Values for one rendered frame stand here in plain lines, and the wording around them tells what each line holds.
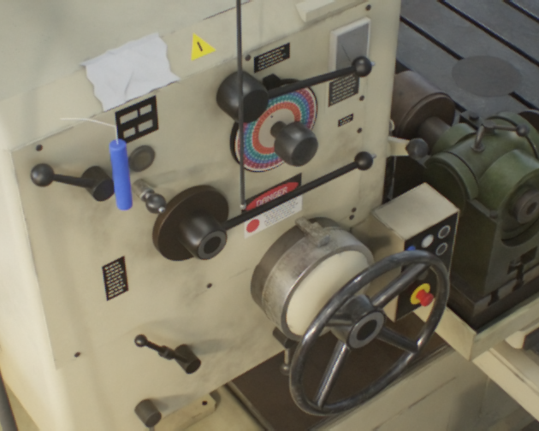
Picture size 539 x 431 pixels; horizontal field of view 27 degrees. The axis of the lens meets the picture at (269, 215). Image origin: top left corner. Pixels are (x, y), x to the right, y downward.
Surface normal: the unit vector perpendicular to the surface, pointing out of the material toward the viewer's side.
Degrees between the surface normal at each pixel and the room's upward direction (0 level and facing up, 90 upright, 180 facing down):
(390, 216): 0
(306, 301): 75
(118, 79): 46
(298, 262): 31
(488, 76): 0
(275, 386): 0
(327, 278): 61
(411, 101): 24
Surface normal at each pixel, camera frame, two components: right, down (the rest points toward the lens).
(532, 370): 0.00, -0.73
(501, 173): -0.38, -0.45
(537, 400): -0.81, 0.41
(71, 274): 0.59, 0.55
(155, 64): 0.44, 0.15
